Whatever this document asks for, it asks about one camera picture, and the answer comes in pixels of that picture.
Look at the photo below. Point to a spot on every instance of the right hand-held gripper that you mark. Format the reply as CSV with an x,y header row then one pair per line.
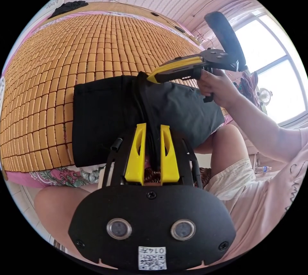
x,y
217,57

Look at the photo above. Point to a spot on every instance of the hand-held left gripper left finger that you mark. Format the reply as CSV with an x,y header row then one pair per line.
x,y
134,159

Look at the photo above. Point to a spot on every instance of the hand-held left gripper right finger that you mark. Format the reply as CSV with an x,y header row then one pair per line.
x,y
171,162

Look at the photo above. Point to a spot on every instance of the black long pants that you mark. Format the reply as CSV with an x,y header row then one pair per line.
x,y
108,116

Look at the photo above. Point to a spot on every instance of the person's right forearm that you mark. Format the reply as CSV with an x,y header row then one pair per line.
x,y
262,125

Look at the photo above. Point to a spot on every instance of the person's right hand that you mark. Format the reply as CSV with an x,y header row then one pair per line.
x,y
216,87

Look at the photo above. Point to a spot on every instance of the pink hanging cloth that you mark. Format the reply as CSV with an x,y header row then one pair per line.
x,y
250,87

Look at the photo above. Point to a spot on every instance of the clear plastic bottle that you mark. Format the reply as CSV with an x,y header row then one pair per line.
x,y
263,169

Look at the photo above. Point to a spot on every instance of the person's body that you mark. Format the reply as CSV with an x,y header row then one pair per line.
x,y
252,207

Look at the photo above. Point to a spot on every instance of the bed with woven mat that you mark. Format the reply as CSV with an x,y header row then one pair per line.
x,y
72,51

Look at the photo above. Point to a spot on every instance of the small white fan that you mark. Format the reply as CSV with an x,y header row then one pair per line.
x,y
265,95

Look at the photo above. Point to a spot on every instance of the window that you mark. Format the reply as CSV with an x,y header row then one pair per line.
x,y
276,46

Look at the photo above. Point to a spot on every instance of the pile of clothes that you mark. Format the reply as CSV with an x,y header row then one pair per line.
x,y
68,7

